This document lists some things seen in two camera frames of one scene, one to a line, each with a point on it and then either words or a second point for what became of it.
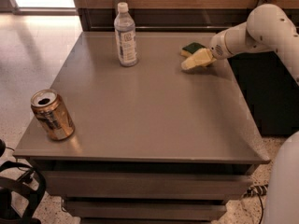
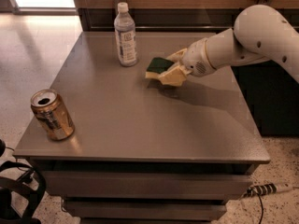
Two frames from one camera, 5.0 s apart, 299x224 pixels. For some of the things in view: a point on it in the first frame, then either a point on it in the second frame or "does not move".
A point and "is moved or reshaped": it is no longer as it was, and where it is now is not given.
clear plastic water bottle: (124, 29) does not move
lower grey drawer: (142, 209) does not move
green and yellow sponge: (191, 49) is moved or reshaped
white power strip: (256, 190) does not move
